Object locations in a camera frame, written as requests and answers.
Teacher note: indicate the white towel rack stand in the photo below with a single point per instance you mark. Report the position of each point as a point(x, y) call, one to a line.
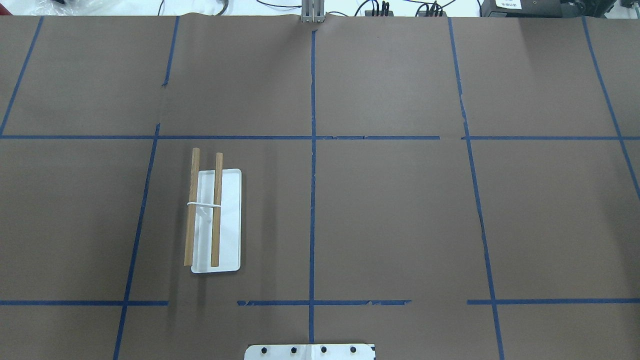
point(213, 239)

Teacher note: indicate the black box white label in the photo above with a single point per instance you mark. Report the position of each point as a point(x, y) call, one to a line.
point(532, 8)

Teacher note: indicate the crumpled clear plastic wrap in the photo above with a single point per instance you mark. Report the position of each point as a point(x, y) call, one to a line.
point(74, 7)

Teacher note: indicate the aluminium frame post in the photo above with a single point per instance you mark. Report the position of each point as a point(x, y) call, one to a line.
point(313, 11)

